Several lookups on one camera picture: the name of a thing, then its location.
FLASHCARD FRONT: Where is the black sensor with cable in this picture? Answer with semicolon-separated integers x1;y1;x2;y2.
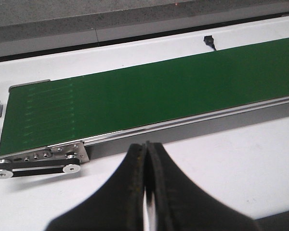
203;35;217;51

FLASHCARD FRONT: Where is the left grey stone slab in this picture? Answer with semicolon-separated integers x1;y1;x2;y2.
0;0;289;42

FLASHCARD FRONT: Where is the black conveyor drive belt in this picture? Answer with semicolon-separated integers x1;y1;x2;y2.
0;158;80;179

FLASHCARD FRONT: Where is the aluminium conveyor side rail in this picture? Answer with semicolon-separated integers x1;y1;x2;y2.
82;96;289;146

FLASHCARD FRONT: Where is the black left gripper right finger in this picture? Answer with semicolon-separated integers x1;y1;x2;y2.
145;142;260;231

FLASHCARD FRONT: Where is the steel conveyor end plate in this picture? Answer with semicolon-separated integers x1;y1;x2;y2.
0;141;90;164

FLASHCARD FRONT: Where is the green conveyor belt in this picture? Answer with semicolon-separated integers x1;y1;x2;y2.
0;38;289;156

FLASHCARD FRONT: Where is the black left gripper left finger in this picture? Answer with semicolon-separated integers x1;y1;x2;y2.
46;144;146;231

